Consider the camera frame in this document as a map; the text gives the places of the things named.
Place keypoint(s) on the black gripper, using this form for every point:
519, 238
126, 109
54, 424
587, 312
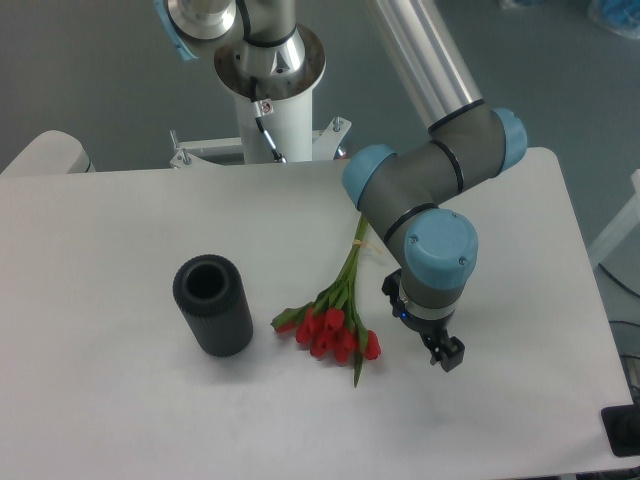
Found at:
431, 324

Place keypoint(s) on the red tulip bouquet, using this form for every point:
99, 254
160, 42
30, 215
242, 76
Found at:
331, 324

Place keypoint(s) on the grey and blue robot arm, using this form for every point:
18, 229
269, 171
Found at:
401, 196

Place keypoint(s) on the black device at table edge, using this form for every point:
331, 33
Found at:
622, 429

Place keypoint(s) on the white furniture at right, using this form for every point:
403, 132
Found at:
617, 229

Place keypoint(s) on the black ribbed cylindrical vase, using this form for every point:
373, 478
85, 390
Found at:
209, 292

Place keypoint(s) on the blue item in plastic bag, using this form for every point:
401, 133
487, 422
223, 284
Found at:
618, 16

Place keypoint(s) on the white rounded side table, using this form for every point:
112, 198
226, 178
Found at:
51, 153

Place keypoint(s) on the white metal base bracket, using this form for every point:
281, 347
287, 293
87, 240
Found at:
327, 144

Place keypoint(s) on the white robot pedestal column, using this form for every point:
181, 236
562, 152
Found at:
272, 89

